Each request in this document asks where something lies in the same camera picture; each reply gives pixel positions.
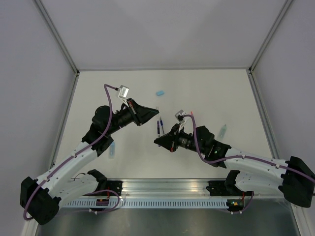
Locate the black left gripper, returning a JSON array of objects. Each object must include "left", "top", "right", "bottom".
[{"left": 106, "top": 98, "right": 159, "bottom": 135}]

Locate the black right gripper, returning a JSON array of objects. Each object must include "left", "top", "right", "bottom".
[{"left": 155, "top": 123, "right": 206, "bottom": 155}]

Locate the blue gel pen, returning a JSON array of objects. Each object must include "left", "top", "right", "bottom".
[{"left": 159, "top": 117, "right": 165, "bottom": 135}]

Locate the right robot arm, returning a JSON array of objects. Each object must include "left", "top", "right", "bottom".
[{"left": 154, "top": 124, "right": 315, "bottom": 208}]

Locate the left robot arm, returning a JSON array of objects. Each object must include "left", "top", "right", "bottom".
[{"left": 20, "top": 98, "right": 159, "bottom": 225}]

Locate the blue highlighter pen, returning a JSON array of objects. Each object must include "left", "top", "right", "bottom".
[{"left": 109, "top": 142, "right": 116, "bottom": 159}]

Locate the green highlighter pen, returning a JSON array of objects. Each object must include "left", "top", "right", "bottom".
[{"left": 218, "top": 124, "right": 227, "bottom": 139}]

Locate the light blue highlighter cap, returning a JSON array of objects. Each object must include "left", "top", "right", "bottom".
[{"left": 156, "top": 90, "right": 165, "bottom": 96}]

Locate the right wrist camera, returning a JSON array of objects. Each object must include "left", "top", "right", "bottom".
[{"left": 175, "top": 110, "right": 190, "bottom": 132}]

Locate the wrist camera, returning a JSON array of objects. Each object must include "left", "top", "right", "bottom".
[
  {"left": 117, "top": 85, "right": 129, "bottom": 105},
  {"left": 175, "top": 110, "right": 190, "bottom": 132}
]

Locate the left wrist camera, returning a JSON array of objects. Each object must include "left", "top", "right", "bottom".
[{"left": 117, "top": 85, "right": 129, "bottom": 105}]

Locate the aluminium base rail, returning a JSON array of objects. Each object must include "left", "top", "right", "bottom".
[{"left": 71, "top": 178, "right": 256, "bottom": 197}]

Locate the white slotted cable duct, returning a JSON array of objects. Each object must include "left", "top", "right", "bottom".
[{"left": 64, "top": 197, "right": 228, "bottom": 209}]

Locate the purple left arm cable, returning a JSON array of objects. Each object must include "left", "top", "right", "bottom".
[{"left": 22, "top": 84, "right": 120, "bottom": 221}]

